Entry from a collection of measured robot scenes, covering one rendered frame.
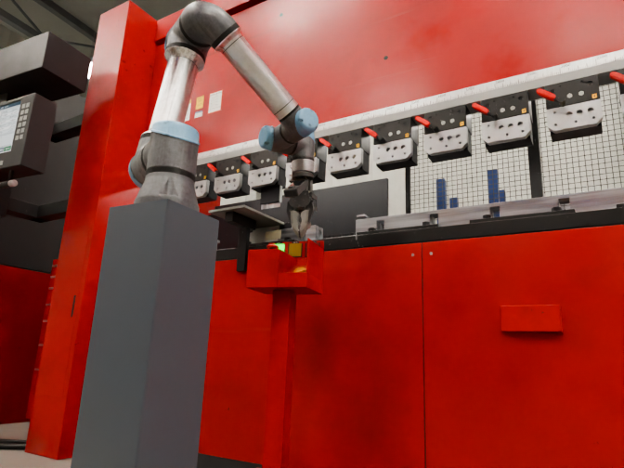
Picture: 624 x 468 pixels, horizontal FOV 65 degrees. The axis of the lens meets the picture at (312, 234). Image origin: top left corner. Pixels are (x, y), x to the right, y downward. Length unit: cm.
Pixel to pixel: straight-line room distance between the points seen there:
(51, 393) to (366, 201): 171
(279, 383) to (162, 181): 70
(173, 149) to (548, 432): 118
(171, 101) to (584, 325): 125
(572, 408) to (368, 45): 149
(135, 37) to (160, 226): 202
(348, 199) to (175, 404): 165
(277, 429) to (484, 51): 143
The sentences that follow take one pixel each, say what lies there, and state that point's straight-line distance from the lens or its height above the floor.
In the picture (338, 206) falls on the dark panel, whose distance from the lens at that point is 253.
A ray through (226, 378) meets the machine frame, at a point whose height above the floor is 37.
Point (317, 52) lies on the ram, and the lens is 227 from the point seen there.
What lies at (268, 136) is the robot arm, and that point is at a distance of 154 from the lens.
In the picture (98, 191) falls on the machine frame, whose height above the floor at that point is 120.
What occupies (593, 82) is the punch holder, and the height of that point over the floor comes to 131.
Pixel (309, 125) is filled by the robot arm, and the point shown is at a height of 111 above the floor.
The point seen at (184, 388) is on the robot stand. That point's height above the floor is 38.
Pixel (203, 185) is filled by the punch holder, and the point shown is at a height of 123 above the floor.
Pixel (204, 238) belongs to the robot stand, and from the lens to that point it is 117.
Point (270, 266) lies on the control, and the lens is 151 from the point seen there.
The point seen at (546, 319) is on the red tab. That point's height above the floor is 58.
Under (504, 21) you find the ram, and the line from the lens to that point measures 198.
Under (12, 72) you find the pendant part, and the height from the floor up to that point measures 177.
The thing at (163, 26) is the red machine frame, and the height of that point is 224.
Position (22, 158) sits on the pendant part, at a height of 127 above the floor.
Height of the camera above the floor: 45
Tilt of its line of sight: 15 degrees up
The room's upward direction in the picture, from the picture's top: 2 degrees clockwise
